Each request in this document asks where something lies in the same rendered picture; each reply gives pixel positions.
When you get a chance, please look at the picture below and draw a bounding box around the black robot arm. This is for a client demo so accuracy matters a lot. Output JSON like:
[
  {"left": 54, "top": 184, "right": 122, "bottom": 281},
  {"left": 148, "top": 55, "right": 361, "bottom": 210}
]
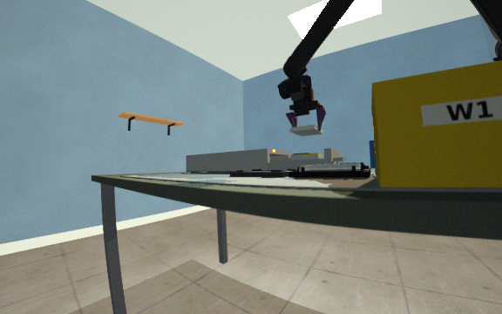
[{"left": 278, "top": 0, "right": 502, "bottom": 105}]

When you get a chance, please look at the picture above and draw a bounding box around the yellow box labelled w1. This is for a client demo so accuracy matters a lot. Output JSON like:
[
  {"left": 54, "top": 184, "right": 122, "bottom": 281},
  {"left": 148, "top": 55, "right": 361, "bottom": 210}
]
[{"left": 371, "top": 60, "right": 502, "bottom": 188}]

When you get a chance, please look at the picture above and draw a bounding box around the white multi-well plate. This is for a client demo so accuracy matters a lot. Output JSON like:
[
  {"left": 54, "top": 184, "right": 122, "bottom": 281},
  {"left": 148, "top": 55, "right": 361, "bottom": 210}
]
[
  {"left": 299, "top": 163, "right": 361, "bottom": 172},
  {"left": 289, "top": 125, "right": 323, "bottom": 136}
]

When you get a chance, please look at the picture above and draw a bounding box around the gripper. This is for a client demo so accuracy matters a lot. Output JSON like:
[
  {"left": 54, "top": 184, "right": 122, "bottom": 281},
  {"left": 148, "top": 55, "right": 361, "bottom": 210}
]
[{"left": 286, "top": 100, "right": 326, "bottom": 132}]

